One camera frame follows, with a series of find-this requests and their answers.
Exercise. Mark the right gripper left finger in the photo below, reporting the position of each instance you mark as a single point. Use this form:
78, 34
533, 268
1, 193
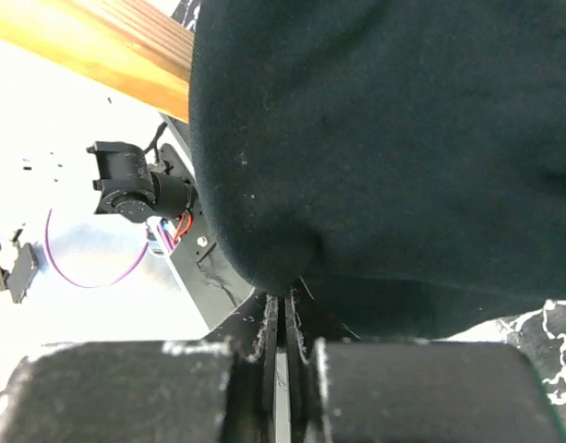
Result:
218, 389

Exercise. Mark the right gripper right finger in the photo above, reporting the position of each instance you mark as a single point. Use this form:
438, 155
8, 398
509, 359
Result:
343, 390

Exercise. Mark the black t shirt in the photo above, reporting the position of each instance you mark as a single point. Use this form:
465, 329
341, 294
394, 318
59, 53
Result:
407, 159

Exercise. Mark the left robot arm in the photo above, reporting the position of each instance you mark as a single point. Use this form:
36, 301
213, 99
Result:
128, 187

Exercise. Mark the wooden hanger stand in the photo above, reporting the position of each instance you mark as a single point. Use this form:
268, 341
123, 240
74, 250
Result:
129, 46

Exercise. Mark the black marble mat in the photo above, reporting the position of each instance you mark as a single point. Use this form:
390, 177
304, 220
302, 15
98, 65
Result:
541, 336

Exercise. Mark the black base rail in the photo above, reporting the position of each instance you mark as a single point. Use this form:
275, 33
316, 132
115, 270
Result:
197, 263

